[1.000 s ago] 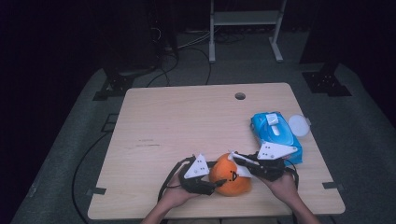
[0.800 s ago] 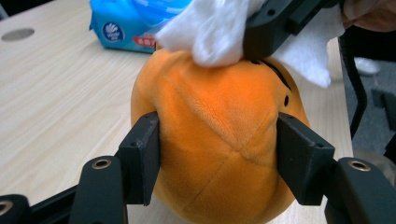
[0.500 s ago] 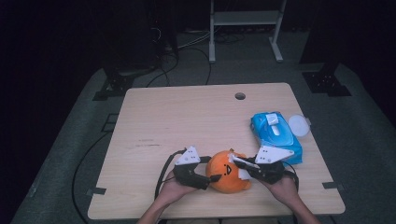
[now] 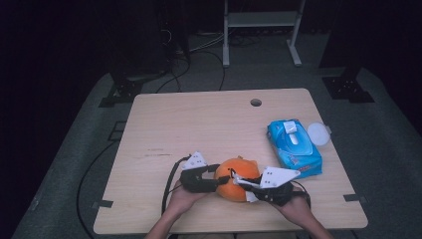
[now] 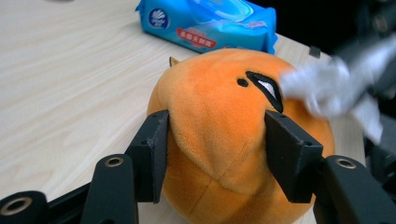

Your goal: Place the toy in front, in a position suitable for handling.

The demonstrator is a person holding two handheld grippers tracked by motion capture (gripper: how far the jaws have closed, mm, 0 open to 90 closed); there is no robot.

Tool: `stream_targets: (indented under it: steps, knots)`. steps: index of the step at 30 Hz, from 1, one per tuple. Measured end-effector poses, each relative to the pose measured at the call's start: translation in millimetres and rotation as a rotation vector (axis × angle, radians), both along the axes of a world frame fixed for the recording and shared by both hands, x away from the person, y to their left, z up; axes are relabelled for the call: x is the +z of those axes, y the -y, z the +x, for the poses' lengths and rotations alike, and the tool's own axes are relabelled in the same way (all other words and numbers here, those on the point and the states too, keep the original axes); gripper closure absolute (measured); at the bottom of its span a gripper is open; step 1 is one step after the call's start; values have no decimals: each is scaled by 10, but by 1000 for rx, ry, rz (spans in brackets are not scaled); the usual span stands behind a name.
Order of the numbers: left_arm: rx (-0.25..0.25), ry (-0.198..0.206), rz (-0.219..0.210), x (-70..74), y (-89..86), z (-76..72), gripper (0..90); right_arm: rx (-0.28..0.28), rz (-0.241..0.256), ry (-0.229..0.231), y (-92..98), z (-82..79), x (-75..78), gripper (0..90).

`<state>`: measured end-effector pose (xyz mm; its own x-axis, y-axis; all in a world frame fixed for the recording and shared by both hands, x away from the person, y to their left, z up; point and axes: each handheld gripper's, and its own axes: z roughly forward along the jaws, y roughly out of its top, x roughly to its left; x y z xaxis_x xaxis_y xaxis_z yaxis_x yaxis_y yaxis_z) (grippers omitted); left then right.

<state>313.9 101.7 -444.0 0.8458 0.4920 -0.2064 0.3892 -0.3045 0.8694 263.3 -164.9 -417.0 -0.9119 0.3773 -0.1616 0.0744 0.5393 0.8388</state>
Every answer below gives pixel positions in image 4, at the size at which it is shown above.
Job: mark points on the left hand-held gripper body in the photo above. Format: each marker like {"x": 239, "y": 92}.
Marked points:
{"x": 195, "y": 181}

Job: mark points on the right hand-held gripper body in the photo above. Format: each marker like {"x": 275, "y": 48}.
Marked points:
{"x": 275, "y": 177}

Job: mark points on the white wet wipe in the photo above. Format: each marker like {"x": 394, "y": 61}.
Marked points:
{"x": 251, "y": 197}

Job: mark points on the orange plush toy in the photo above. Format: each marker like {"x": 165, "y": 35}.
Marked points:
{"x": 232, "y": 194}

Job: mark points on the blue wet wipe pack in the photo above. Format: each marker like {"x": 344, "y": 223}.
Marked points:
{"x": 282, "y": 149}

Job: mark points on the person's left hand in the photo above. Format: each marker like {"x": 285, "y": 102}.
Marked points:
{"x": 185, "y": 202}

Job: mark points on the person's right hand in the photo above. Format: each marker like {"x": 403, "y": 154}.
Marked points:
{"x": 295, "y": 207}

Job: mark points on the grey tape strip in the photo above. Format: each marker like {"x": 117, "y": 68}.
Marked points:
{"x": 103, "y": 203}
{"x": 354, "y": 198}

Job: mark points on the black stand base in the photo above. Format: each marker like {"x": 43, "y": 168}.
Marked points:
{"x": 124, "y": 91}
{"x": 346, "y": 88}

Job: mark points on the white metal stand frame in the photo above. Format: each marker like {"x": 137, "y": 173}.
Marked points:
{"x": 262, "y": 19}

